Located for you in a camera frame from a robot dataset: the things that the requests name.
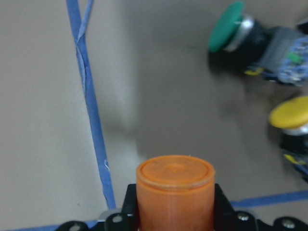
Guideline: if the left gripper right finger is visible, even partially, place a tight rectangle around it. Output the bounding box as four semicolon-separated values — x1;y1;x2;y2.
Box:
214;183;308;231

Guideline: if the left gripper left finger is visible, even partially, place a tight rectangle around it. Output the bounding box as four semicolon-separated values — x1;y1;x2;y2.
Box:
56;184;139;231

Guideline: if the plain orange cylinder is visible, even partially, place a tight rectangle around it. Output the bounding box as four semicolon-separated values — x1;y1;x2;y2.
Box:
136;155;215;231

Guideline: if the yellow push button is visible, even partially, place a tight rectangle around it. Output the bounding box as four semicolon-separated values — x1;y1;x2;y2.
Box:
269;96;308;181

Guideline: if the green push button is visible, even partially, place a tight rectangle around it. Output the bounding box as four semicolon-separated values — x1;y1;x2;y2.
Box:
207;1;308;87

